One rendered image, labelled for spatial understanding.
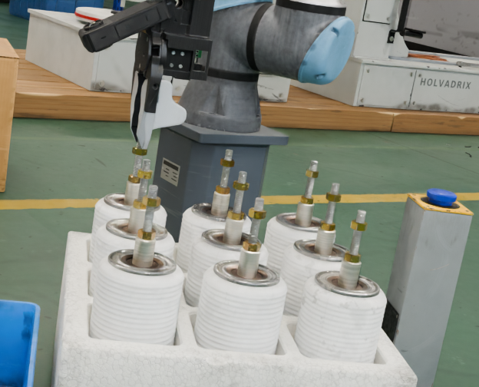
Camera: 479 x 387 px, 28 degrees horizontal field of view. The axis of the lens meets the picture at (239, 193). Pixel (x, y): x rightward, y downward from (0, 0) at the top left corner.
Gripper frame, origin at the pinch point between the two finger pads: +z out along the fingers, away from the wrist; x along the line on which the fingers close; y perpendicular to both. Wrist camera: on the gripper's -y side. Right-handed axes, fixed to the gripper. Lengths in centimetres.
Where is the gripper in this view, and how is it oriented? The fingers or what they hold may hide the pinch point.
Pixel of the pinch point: (137, 134)
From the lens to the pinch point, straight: 126.6
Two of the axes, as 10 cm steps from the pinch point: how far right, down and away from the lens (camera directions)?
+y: 9.4, 0.7, 3.4
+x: -3.1, -2.8, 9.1
